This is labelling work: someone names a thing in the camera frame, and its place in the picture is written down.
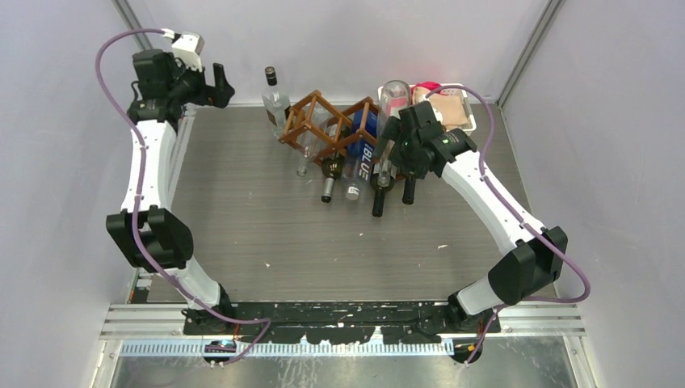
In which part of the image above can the white plastic basket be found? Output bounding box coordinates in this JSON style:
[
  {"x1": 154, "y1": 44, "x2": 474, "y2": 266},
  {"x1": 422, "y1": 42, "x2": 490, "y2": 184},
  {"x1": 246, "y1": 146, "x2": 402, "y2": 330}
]
[{"x1": 377, "y1": 80, "x2": 477, "y2": 134}]

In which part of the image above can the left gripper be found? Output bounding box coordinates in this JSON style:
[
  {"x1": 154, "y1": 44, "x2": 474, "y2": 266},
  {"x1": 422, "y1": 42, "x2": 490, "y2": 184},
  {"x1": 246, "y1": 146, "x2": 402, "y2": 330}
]
[{"x1": 166, "y1": 53, "x2": 234, "y2": 108}]

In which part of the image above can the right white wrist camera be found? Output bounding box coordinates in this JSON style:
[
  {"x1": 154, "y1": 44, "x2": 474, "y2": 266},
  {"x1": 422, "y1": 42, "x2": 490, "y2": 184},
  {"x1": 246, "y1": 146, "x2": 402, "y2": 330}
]
[{"x1": 432, "y1": 108, "x2": 443, "y2": 123}]

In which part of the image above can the beige cloth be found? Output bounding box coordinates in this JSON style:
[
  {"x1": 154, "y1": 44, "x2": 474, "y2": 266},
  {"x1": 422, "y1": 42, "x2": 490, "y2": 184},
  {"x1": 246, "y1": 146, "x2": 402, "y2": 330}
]
[{"x1": 412, "y1": 89, "x2": 469, "y2": 130}]

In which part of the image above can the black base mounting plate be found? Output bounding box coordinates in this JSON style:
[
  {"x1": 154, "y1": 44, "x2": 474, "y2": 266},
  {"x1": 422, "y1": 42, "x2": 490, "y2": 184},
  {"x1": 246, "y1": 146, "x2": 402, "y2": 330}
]
[{"x1": 182, "y1": 301, "x2": 493, "y2": 345}]

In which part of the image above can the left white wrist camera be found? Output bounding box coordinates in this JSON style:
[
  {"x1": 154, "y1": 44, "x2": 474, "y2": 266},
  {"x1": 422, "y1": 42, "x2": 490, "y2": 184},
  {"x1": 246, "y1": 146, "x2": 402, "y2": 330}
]
[{"x1": 171, "y1": 32, "x2": 204, "y2": 72}]

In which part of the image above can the blue Dash Blue bottle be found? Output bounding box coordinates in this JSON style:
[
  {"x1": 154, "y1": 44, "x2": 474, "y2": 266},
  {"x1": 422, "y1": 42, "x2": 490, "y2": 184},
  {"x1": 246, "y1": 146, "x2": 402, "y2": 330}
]
[{"x1": 342, "y1": 110, "x2": 377, "y2": 200}]

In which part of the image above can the round clear bottle pink label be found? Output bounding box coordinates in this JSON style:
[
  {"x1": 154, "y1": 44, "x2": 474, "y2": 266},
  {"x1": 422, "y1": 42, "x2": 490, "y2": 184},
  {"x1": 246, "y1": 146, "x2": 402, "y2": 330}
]
[{"x1": 376, "y1": 80, "x2": 411, "y2": 188}]

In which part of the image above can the slim clear glass bottle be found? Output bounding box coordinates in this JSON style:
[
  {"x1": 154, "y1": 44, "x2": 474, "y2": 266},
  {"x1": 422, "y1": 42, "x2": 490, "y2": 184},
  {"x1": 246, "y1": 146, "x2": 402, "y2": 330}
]
[{"x1": 296, "y1": 103, "x2": 328, "y2": 177}]

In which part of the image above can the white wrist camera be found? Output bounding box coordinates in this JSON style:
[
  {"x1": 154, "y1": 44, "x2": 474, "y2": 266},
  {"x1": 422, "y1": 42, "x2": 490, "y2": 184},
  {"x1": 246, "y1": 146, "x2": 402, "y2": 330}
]
[
  {"x1": 432, "y1": 108, "x2": 443, "y2": 123},
  {"x1": 171, "y1": 32, "x2": 204, "y2": 72}
]

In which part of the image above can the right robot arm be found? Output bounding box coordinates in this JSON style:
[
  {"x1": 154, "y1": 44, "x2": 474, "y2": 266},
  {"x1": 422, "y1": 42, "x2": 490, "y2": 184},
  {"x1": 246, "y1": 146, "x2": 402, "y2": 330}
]
[{"x1": 374, "y1": 101, "x2": 568, "y2": 332}]

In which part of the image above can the square clear liquor bottle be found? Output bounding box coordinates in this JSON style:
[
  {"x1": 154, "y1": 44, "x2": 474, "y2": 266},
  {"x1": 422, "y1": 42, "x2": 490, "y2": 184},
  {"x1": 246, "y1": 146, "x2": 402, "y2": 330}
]
[{"x1": 262, "y1": 66, "x2": 291, "y2": 139}]

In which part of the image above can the brown wooden wine rack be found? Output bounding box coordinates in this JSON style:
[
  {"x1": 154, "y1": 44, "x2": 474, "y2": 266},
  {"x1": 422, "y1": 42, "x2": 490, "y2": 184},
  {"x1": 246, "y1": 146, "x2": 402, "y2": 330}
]
[{"x1": 278, "y1": 90, "x2": 380, "y2": 166}]

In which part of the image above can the pink cloth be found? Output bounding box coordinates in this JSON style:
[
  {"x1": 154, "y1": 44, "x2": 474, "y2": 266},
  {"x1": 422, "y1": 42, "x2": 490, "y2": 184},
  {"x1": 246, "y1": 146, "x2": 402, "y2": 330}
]
[{"x1": 411, "y1": 82, "x2": 442, "y2": 95}]

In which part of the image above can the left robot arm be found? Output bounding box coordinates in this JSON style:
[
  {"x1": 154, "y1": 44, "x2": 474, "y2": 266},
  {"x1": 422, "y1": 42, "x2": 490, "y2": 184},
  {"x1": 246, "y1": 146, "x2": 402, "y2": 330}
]
[{"x1": 106, "y1": 49, "x2": 236, "y2": 334}]

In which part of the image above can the green bottle silver cap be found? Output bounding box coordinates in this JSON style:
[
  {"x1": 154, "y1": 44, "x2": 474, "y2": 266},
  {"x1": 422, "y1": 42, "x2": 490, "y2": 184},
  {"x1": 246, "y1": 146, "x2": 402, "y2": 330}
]
[{"x1": 321, "y1": 150, "x2": 345, "y2": 203}]

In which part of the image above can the green labelled bottle black cap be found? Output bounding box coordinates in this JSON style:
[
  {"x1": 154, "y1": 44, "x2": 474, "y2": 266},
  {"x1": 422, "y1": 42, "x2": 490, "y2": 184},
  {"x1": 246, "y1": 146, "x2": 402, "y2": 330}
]
[{"x1": 401, "y1": 177, "x2": 417, "y2": 205}]

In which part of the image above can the aluminium frame rail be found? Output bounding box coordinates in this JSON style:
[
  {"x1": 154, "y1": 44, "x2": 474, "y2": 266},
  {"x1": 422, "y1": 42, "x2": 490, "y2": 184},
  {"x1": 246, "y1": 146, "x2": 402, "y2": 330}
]
[{"x1": 99, "y1": 304, "x2": 586, "y2": 358}]

